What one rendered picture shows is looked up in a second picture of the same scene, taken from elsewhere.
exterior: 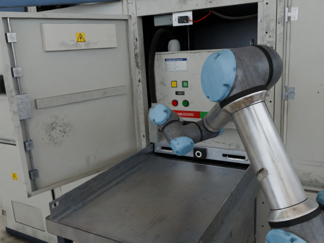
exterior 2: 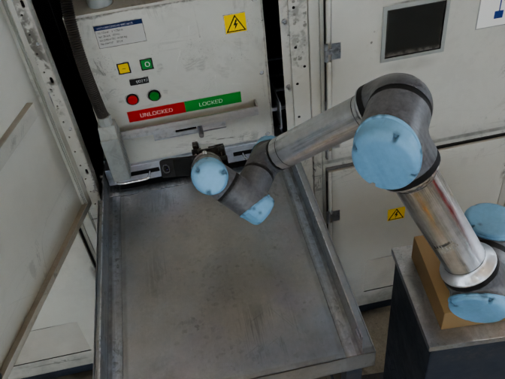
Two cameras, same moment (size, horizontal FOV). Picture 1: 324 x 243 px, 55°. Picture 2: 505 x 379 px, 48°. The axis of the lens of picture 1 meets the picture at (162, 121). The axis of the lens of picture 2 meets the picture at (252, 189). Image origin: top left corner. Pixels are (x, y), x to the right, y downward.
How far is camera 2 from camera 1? 77 cm
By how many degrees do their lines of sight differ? 42
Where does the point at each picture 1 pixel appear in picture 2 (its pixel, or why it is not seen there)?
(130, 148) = (71, 201)
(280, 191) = (468, 258)
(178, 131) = (251, 194)
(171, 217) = (266, 302)
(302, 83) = (349, 34)
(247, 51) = (412, 109)
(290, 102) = (336, 64)
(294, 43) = not seen: outside the picture
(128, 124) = (55, 165)
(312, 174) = not seen: hidden behind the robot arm
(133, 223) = (231, 342)
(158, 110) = (210, 174)
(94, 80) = not seen: outside the picture
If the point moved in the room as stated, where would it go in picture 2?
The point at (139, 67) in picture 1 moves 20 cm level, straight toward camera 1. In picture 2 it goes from (45, 56) to (88, 83)
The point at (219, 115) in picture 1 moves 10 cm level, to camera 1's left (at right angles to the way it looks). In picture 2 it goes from (309, 153) to (275, 175)
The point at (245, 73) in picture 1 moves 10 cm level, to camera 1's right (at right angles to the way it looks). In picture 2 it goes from (426, 146) to (461, 119)
